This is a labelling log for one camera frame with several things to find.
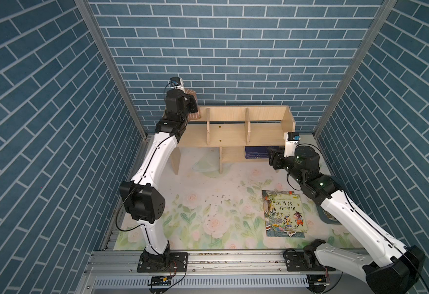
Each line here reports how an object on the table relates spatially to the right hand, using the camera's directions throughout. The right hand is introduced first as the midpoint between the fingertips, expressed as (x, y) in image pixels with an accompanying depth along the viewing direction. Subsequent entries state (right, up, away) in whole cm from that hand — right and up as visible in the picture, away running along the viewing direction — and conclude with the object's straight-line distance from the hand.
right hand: (276, 149), depth 74 cm
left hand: (-33, +24, +4) cm, 41 cm away
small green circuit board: (-47, -53, -2) cm, 71 cm away
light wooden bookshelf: (-12, +7, +13) cm, 19 cm away
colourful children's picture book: (+7, -31, +13) cm, 35 cm away
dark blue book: (-4, -1, +19) cm, 19 cm away
